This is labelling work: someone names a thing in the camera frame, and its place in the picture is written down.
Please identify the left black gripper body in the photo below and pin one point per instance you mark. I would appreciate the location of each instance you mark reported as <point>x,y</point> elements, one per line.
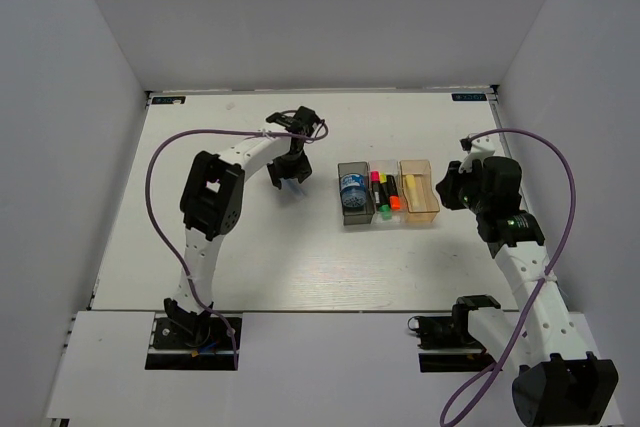
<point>292,165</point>

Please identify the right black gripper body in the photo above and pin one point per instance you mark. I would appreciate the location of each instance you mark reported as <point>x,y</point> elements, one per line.
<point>463,190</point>

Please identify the blue cleaning gel jar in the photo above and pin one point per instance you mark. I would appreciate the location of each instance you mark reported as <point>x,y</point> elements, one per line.
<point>353,191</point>

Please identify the yellow glue stick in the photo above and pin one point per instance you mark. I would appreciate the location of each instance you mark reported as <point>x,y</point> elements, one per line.
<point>413,192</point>

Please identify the pink highlighter marker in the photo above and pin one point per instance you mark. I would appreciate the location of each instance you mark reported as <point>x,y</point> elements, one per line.
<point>375,186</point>

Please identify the orange highlighter marker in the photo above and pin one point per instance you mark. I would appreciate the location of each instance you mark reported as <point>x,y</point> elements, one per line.
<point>394,199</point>

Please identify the green highlighter marker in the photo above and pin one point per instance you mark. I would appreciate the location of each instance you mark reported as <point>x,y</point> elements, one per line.
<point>383,206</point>

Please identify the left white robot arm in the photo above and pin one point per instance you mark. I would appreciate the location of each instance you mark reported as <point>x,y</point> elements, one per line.
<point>211,205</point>

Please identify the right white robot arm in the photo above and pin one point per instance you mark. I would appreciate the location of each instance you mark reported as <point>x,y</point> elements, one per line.
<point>557,379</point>

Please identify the amber transparent tray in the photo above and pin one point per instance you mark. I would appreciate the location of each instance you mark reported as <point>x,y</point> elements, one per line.
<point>422,171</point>

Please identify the grey transparent tray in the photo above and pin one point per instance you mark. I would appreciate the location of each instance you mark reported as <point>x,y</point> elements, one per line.
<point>363,216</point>

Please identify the clear transparent tray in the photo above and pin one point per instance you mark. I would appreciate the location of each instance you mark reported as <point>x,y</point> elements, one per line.
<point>386,192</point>

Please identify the right corner label sticker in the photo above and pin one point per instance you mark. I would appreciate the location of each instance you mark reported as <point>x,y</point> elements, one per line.
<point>469,97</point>

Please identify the corner label sticker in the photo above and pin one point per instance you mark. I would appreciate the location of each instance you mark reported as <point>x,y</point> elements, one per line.
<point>469,97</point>
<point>168,100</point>

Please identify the left corner label sticker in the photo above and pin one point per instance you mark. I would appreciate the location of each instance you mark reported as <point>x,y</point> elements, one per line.
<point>168,100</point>

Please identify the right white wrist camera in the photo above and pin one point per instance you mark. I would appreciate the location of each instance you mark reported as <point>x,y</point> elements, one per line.
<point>478,149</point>

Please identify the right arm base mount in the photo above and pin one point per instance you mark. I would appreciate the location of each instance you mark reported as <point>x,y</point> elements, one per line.
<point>444,342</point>

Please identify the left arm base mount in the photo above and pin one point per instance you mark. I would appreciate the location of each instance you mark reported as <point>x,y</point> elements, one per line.
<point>191,343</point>

